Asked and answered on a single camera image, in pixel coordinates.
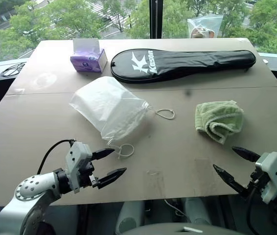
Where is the black Kason racket case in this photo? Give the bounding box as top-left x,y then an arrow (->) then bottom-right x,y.
110,48 -> 256,84

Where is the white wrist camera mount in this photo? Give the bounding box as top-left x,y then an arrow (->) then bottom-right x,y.
65,141 -> 93,194
254,151 -> 277,204

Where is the thin white cable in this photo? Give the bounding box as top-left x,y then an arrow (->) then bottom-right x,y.
163,199 -> 188,217

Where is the clear plastic zip bag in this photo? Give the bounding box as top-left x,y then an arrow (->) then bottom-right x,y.
187,13 -> 224,39

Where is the black window frame post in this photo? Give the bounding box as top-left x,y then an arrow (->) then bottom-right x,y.
149,0 -> 166,39

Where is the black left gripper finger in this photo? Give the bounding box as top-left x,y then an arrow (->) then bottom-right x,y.
96,167 -> 127,189
91,148 -> 116,162

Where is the dark rounded robot torso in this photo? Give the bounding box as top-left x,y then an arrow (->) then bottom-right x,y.
125,222 -> 241,235

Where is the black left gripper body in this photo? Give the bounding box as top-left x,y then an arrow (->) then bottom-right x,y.
80,159 -> 100,189

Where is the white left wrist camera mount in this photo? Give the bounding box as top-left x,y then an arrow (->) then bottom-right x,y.
65,141 -> 93,194

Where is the grey rounded robot leg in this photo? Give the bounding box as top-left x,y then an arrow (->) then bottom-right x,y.
115,200 -> 146,234
184,196 -> 213,225

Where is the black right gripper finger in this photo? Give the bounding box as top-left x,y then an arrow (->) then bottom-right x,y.
231,146 -> 262,163
212,164 -> 250,196

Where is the black wire coil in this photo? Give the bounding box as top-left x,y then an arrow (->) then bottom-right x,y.
0,62 -> 27,78

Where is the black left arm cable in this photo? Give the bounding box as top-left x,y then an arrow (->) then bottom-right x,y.
37,139 -> 77,175

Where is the purple tissue box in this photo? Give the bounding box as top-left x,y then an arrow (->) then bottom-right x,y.
69,38 -> 108,74

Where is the white translucent drawstring bag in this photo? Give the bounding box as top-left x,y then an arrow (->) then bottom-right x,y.
69,76 -> 176,160

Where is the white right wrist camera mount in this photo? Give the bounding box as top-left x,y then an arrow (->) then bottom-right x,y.
254,151 -> 277,204

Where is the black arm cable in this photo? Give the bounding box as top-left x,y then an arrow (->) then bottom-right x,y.
245,187 -> 263,235
37,139 -> 77,175

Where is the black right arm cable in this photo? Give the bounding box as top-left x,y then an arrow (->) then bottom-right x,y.
245,187 -> 263,235

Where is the green folded towel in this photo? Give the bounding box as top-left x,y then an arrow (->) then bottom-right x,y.
194,99 -> 245,144

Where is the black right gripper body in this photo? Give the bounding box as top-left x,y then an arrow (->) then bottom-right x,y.
240,168 -> 272,199

